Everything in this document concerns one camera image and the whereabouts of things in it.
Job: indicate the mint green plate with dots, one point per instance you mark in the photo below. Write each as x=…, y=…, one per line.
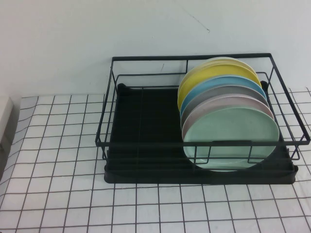
x=230, y=127

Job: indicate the yellow plate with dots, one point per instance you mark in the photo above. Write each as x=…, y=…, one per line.
x=211, y=71

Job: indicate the grey plate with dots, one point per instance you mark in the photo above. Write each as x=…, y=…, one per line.
x=226, y=91

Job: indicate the light blue plate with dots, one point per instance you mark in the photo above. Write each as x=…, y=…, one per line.
x=223, y=81

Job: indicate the pale pink plate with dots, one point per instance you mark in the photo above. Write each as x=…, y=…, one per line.
x=230, y=102

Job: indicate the pale cream plate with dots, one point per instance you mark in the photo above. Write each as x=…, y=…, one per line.
x=233, y=60

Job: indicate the black plastic drip tray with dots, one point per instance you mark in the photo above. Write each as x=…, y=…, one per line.
x=150, y=114

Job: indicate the white black-grid tablecloth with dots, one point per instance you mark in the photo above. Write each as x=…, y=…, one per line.
x=73, y=206

